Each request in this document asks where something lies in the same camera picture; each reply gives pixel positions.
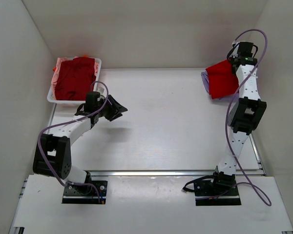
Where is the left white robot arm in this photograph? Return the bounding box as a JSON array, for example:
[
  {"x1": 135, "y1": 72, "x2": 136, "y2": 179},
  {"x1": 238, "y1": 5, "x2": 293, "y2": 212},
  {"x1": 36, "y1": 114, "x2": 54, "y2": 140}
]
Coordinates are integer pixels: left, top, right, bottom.
[{"x1": 33, "y1": 91, "x2": 128, "y2": 195}]

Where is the pink shirt in basket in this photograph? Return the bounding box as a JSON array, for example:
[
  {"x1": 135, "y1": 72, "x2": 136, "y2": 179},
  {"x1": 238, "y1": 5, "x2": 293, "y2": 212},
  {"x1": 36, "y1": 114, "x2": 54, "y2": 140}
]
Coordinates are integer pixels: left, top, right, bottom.
[{"x1": 51, "y1": 57, "x2": 73, "y2": 89}]

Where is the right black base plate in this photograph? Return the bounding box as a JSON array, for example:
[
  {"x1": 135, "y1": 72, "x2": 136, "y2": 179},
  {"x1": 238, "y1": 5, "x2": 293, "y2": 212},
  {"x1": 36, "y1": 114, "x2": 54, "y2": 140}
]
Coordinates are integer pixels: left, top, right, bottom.
[{"x1": 182, "y1": 172, "x2": 242, "y2": 206}]

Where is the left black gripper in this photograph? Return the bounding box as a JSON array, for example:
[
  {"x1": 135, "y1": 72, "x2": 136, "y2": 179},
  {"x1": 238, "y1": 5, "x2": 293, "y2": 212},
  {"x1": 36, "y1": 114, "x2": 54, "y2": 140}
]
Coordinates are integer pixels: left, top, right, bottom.
[{"x1": 97, "y1": 94, "x2": 128, "y2": 121}]

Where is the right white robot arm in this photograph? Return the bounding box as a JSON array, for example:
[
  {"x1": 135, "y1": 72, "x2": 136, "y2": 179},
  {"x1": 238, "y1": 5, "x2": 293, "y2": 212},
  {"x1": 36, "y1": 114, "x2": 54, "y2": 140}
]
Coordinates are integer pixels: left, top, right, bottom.
[{"x1": 182, "y1": 41, "x2": 267, "y2": 198}]

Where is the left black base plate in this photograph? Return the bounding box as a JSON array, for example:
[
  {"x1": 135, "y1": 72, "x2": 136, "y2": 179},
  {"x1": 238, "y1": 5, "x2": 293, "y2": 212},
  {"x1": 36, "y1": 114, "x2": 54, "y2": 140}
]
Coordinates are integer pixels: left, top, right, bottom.
[{"x1": 62, "y1": 177, "x2": 108, "y2": 205}]

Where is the bright red t shirt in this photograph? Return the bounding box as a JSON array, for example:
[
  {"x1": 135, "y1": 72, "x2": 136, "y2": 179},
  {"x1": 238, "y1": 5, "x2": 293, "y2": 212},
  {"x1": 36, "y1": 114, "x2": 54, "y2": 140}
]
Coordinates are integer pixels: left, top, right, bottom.
[{"x1": 206, "y1": 60, "x2": 239, "y2": 99}]

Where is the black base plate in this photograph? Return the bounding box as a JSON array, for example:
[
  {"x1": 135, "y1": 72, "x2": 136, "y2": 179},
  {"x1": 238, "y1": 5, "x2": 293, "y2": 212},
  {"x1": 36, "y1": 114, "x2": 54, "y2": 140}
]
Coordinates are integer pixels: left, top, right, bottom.
[
  {"x1": 62, "y1": 177, "x2": 108, "y2": 205},
  {"x1": 182, "y1": 172, "x2": 242, "y2": 206}
]

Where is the dark red shirt in basket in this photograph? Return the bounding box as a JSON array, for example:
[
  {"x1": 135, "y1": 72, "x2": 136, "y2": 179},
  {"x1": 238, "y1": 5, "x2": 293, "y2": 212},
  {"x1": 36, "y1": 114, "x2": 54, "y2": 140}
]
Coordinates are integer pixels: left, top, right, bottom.
[{"x1": 54, "y1": 57, "x2": 97, "y2": 101}]

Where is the silver aluminium rail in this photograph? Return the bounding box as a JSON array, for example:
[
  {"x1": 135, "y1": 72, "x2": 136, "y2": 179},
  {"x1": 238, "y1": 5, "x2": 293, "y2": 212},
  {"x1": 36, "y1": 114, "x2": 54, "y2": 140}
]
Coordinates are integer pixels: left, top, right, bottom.
[{"x1": 36, "y1": 170, "x2": 263, "y2": 177}]

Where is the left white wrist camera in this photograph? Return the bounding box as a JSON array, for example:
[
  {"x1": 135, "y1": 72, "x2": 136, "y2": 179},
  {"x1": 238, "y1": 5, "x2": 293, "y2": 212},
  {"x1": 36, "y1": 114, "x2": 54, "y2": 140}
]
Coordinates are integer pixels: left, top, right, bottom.
[{"x1": 98, "y1": 86, "x2": 105, "y2": 94}]

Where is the white plastic basket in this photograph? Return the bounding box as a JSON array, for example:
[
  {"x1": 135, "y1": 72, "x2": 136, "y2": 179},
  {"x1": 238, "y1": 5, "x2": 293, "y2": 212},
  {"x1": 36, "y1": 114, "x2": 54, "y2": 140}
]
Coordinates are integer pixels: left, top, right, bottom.
[{"x1": 46, "y1": 57, "x2": 103, "y2": 108}]

